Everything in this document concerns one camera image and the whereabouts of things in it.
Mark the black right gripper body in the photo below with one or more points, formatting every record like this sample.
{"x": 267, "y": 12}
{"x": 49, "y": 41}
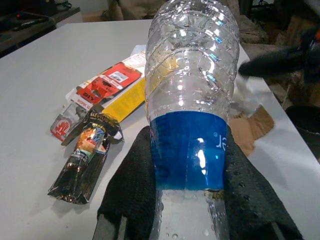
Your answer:
{"x": 312, "y": 57}

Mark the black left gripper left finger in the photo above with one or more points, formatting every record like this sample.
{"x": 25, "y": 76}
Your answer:
{"x": 125, "y": 187}

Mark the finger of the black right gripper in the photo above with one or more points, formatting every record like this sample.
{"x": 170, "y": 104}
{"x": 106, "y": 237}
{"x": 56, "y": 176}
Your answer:
{"x": 275, "y": 62}

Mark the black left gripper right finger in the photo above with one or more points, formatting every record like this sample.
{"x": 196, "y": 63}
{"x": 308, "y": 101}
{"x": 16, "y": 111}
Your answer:
{"x": 250, "y": 200}

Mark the white tissue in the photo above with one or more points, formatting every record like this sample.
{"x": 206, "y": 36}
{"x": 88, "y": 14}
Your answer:
{"x": 246, "y": 100}

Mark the clear bottle with blue label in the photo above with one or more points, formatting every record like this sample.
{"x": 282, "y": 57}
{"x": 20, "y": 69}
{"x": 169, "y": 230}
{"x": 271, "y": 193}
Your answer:
{"x": 190, "y": 75}

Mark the black round rubbish bin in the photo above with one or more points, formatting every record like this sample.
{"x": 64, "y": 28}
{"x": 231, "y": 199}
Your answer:
{"x": 305, "y": 125}

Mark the black foil snack wrapper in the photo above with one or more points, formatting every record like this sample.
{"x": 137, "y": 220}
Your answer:
{"x": 82, "y": 162}

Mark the brown cardboard scrap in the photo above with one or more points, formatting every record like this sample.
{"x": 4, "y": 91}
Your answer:
{"x": 252, "y": 130}

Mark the grey card with red glove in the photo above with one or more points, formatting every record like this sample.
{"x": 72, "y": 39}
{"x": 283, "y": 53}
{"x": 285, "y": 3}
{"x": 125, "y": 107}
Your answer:
{"x": 67, "y": 122}

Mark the yellow packaging card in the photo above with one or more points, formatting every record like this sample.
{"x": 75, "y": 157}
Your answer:
{"x": 127, "y": 100}

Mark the red and white packaging card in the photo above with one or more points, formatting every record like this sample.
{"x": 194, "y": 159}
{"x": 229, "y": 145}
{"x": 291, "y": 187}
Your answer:
{"x": 112, "y": 82}

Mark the dark desk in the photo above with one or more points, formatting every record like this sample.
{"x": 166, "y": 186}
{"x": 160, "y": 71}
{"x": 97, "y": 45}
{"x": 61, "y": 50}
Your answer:
{"x": 30, "y": 27}

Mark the black pen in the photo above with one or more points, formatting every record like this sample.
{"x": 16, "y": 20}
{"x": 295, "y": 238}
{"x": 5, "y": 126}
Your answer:
{"x": 27, "y": 24}

